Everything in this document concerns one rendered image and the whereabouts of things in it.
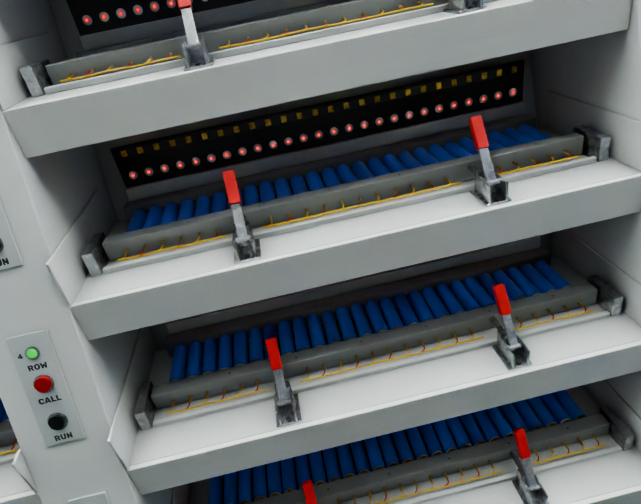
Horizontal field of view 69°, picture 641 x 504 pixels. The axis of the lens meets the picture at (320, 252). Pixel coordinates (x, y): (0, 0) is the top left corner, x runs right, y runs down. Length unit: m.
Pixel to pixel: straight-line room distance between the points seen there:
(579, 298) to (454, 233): 0.22
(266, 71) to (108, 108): 0.15
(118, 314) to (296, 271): 0.19
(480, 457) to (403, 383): 0.18
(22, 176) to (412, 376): 0.45
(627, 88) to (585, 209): 0.13
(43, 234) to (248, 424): 0.29
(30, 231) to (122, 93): 0.16
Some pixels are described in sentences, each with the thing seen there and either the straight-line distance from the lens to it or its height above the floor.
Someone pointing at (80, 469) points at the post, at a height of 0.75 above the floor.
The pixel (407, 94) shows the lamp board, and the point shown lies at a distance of 0.64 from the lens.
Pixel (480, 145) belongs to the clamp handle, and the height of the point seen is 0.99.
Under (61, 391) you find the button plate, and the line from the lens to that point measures 0.56.
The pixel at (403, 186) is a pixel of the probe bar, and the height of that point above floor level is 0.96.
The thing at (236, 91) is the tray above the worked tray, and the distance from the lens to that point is 0.47.
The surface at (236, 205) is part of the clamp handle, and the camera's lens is 0.49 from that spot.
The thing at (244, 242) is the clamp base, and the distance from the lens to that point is 0.50.
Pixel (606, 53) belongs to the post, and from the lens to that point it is 0.63.
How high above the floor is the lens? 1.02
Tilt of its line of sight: 12 degrees down
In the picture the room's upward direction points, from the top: 12 degrees counter-clockwise
